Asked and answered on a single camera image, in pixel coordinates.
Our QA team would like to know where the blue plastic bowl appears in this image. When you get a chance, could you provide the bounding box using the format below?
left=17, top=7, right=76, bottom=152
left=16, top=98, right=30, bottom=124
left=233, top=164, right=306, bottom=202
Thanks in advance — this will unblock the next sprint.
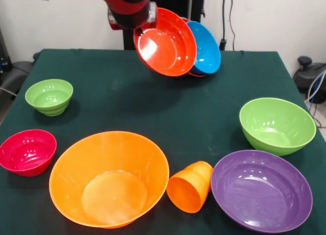
left=189, top=20, right=222, bottom=75

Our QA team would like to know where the purple plastic bowl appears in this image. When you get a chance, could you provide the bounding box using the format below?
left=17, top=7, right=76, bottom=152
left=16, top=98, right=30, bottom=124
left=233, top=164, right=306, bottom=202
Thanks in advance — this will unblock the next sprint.
left=210, top=150, right=313, bottom=233

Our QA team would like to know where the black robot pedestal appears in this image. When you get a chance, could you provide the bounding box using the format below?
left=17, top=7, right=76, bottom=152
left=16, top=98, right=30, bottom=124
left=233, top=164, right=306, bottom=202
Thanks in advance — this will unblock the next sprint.
left=117, top=0, right=206, bottom=51

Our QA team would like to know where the red-orange plastic bowl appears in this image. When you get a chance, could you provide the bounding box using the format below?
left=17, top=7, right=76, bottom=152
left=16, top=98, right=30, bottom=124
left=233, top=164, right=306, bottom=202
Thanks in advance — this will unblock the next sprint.
left=133, top=7, right=198, bottom=77
left=181, top=16, right=207, bottom=78

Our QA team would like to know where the orange plastic cup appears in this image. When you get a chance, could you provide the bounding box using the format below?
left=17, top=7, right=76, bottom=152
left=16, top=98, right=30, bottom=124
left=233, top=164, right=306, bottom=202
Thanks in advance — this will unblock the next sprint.
left=166, top=161, right=214, bottom=214

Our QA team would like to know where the pink plastic bowl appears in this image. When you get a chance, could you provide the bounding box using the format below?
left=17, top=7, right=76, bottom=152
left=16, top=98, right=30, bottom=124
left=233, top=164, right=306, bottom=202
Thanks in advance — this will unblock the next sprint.
left=0, top=129, right=58, bottom=178

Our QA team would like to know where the large green plastic bowl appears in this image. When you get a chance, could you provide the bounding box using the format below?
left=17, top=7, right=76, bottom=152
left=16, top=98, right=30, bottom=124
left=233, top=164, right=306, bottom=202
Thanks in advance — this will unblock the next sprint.
left=239, top=97, right=317, bottom=157

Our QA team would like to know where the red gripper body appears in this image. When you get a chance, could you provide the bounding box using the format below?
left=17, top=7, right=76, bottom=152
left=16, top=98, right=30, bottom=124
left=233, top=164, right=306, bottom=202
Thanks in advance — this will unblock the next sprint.
left=108, top=2, right=159, bottom=32

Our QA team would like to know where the black wheeled base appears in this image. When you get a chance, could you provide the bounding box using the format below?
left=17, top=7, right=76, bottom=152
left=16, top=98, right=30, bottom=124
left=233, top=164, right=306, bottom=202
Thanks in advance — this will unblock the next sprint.
left=292, top=56, right=326, bottom=104
left=0, top=26, right=34, bottom=96

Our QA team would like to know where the blue and white cable bundle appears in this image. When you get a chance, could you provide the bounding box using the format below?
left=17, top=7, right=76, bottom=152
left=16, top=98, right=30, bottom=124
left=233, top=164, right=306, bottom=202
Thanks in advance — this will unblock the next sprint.
left=304, top=69, right=326, bottom=129

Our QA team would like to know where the dark green tablecloth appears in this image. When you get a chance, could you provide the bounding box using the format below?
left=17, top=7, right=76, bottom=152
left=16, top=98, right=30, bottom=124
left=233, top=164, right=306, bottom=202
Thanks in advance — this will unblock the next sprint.
left=0, top=48, right=326, bottom=235

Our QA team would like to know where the small green plastic bowl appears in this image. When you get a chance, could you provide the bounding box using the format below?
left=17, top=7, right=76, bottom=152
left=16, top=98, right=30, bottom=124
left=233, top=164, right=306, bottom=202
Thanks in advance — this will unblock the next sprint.
left=24, top=78, right=74, bottom=117

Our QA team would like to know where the large orange plastic bowl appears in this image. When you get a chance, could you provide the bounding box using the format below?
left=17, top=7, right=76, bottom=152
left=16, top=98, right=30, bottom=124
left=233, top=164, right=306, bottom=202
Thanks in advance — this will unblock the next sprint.
left=48, top=131, right=170, bottom=229

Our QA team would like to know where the black wall cable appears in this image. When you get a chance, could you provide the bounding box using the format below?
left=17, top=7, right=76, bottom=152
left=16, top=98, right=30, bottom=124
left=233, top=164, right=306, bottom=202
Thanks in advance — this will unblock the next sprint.
left=218, top=0, right=236, bottom=51

